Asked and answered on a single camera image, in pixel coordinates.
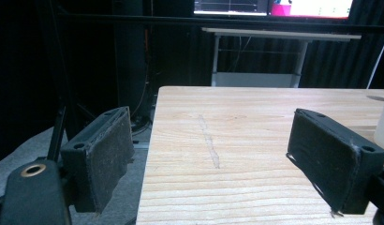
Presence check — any computer monitor with bright screen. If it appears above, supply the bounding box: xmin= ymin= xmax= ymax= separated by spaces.
xmin=269 ymin=0 xmax=354 ymax=20

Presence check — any white rod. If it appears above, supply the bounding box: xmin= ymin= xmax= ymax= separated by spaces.
xmin=365 ymin=33 xmax=384 ymax=90

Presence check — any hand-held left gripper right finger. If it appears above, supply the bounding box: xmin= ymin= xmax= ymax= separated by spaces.
xmin=286 ymin=108 xmax=384 ymax=217

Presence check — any black metal stand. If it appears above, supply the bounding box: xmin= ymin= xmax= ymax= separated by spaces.
xmin=49 ymin=0 xmax=156 ymax=163

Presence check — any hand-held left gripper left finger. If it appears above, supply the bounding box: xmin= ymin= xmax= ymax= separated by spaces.
xmin=60 ymin=106 xmax=136 ymax=214

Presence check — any white desk with metal legs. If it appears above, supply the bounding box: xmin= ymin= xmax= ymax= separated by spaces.
xmin=201 ymin=26 xmax=362 ymax=88

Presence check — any computer monitor with dark screen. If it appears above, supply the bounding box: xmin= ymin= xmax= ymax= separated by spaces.
xmin=193 ymin=0 xmax=270 ymax=17

